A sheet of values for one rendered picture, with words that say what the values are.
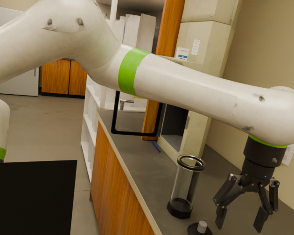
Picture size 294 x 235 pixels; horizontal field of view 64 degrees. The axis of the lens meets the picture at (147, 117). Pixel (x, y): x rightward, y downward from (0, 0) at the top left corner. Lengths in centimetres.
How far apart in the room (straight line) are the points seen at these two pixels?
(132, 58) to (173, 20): 98
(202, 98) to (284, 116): 15
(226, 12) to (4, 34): 98
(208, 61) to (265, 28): 48
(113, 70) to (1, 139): 38
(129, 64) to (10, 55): 24
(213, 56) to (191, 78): 72
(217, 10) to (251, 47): 47
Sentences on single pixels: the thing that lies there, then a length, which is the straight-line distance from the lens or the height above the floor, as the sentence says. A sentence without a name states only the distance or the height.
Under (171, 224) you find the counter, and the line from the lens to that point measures 96.
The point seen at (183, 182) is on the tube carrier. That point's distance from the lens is 92.
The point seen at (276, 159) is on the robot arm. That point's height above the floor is 134.
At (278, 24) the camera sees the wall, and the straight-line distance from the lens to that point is 153.
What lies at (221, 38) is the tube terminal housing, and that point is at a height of 164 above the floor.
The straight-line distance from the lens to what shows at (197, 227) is 92.
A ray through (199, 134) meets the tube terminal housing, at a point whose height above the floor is 114.
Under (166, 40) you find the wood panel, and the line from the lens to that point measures 151.
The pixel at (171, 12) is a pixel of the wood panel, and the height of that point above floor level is 176.
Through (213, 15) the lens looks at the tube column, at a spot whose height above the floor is 174.
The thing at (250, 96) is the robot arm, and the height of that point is 149.
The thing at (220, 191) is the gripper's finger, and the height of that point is 120.
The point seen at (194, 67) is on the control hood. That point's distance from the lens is 119.
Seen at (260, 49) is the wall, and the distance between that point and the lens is 157.
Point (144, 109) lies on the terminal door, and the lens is 148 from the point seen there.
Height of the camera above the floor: 155
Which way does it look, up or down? 16 degrees down
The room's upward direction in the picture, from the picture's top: 10 degrees clockwise
